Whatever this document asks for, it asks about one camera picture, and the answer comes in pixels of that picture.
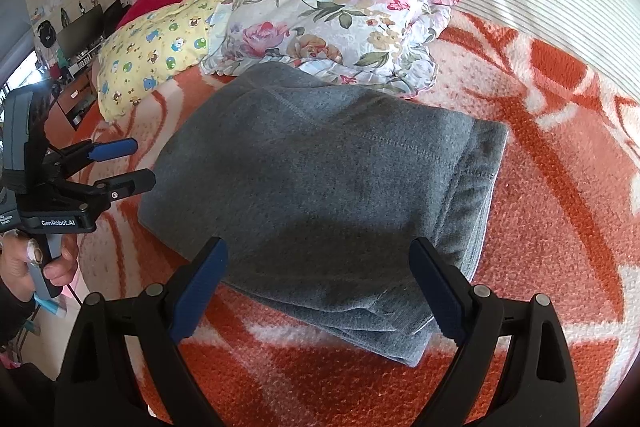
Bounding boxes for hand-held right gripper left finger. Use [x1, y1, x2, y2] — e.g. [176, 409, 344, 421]
[52, 236, 230, 427]

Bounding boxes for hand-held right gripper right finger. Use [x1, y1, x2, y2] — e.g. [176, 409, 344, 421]
[408, 236, 581, 427]

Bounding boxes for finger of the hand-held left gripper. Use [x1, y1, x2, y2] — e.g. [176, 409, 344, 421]
[75, 169, 157, 208]
[47, 137, 139, 174]

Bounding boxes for grey pants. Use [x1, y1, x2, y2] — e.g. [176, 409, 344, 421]
[137, 62, 511, 368]

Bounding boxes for person's left hand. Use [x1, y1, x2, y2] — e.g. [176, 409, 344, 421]
[0, 230, 81, 304]

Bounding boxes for brown wooden desk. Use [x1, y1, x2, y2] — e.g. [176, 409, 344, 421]
[46, 66, 99, 134]

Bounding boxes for teal stool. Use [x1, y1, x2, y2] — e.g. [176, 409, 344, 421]
[34, 296, 67, 320]

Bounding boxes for yellow printed pillow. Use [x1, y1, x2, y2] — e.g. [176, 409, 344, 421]
[96, 0, 257, 124]

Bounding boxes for black monitor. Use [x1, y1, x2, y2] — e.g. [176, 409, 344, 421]
[56, 4, 106, 58]

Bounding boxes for orange white patterned blanket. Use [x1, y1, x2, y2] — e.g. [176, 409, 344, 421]
[37, 9, 640, 427]

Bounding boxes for person's black clothing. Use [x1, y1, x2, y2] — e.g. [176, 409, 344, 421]
[0, 357, 58, 427]

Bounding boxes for floral pillow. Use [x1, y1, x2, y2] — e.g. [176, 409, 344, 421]
[199, 0, 463, 101]

